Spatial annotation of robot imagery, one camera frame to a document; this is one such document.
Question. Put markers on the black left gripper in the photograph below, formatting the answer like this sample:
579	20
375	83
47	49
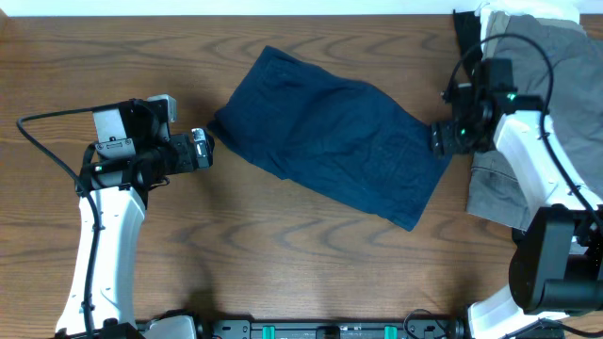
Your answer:
186	162

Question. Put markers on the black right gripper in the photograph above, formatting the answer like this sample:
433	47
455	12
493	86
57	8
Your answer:
442	142

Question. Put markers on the navy blue shorts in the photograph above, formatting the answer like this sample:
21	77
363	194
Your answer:
343	138

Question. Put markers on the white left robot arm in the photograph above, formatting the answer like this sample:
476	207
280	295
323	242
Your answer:
134	153

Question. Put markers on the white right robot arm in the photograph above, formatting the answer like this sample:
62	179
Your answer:
556	270

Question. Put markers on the black garment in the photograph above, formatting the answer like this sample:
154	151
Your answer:
468	32

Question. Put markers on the grey shorts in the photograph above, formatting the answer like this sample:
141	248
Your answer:
575	107

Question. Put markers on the beige garment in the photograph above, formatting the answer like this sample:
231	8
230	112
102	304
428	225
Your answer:
497	22

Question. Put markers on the white garment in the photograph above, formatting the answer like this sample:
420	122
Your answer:
565	11

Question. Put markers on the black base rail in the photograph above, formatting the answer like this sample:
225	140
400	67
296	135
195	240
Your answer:
419	324

